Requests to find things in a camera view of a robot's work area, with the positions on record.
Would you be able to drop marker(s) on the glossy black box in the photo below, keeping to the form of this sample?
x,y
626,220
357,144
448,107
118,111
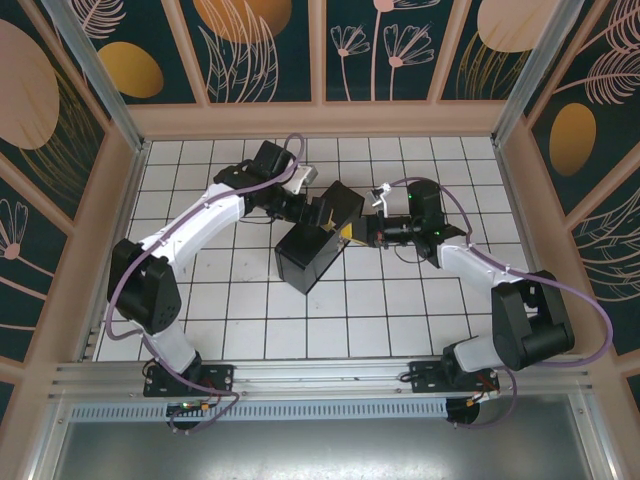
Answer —
x,y
305,260

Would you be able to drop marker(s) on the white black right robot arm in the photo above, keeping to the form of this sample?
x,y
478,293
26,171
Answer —
x,y
475,265

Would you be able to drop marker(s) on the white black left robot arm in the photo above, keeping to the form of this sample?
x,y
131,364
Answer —
x,y
200,220

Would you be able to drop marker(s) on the grey metal sheet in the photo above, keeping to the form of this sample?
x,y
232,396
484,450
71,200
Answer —
x,y
320,450

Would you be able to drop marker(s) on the small green circuit board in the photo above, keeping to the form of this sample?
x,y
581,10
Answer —
x,y
187,406

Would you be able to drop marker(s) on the aluminium mounting rail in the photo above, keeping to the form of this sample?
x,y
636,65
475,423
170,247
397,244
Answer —
x,y
320,372

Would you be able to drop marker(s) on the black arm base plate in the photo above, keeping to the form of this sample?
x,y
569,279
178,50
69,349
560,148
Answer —
x,y
425,375
220,375

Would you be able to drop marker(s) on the aluminium frame post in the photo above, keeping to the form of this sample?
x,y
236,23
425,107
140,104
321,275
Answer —
x,y
98,75
542,75

